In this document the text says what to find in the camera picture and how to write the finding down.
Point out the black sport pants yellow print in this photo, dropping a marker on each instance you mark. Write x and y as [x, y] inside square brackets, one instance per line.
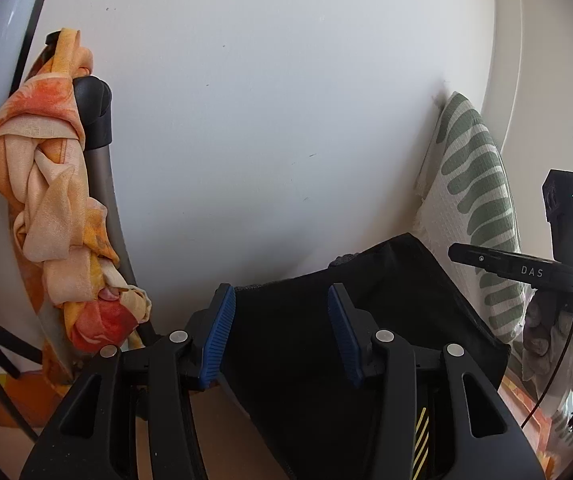
[297, 368]

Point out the right hand white glove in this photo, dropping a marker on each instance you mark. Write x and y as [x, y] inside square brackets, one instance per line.
[548, 345]

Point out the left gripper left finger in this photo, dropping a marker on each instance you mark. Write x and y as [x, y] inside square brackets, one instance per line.
[209, 331]

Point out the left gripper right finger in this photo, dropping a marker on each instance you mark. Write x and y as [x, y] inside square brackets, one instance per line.
[353, 330]

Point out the orange patterned scarf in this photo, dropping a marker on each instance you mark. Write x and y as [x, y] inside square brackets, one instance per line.
[68, 265]

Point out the green white striped pillow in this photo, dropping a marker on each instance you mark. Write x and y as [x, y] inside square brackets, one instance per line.
[465, 198]

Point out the grey tweed garment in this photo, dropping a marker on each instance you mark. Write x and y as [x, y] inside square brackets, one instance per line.
[342, 259]

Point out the folded grey black tripod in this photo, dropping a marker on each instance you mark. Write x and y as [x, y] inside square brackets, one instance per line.
[94, 98]

